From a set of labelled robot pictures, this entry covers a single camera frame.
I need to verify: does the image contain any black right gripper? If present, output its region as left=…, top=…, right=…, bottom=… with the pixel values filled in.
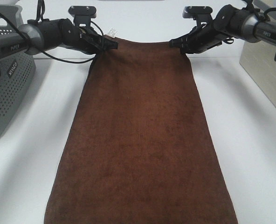
left=169, top=4, right=248, bottom=54

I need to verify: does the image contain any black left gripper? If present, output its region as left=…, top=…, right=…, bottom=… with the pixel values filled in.
left=39, top=19, right=118, bottom=55

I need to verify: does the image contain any brown towel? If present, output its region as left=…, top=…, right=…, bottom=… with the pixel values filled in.
left=44, top=39, right=238, bottom=224

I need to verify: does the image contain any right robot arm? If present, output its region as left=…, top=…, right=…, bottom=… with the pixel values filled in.
left=169, top=1, right=276, bottom=62

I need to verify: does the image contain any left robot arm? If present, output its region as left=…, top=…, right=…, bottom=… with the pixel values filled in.
left=0, top=19, right=118, bottom=76

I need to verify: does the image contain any beige fabric storage box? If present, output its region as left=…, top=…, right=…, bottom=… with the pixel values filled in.
left=240, top=0, right=276, bottom=107

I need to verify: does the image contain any grey perforated plastic basket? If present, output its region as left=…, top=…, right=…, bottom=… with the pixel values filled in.
left=0, top=4, right=35, bottom=136

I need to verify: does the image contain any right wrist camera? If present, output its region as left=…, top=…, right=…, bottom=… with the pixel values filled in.
left=182, top=6, right=213, bottom=26

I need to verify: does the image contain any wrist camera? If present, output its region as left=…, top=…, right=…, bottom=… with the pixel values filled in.
left=68, top=6, right=97, bottom=27
left=182, top=6, right=213, bottom=26

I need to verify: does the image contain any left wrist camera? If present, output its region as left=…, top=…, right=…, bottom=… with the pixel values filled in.
left=68, top=6, right=97, bottom=27

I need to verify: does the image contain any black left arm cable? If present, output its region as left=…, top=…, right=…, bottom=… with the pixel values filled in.
left=0, top=0, right=105, bottom=63

